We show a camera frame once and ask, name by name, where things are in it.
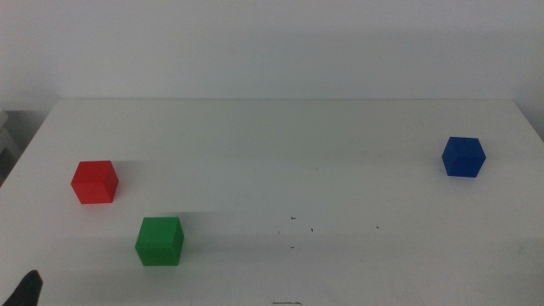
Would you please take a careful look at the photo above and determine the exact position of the green cube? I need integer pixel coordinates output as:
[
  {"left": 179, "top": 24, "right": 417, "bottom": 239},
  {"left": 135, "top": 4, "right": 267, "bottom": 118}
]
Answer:
[{"left": 134, "top": 216, "right": 185, "bottom": 268}]

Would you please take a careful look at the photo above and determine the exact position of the red cube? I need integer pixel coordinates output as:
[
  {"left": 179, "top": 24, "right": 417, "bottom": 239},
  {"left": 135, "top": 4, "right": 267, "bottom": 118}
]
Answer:
[{"left": 70, "top": 160, "right": 120, "bottom": 206}]

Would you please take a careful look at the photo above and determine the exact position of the blue cube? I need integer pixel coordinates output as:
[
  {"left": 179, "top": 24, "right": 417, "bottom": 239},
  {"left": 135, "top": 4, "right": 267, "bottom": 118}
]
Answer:
[{"left": 440, "top": 136, "right": 487, "bottom": 179}]

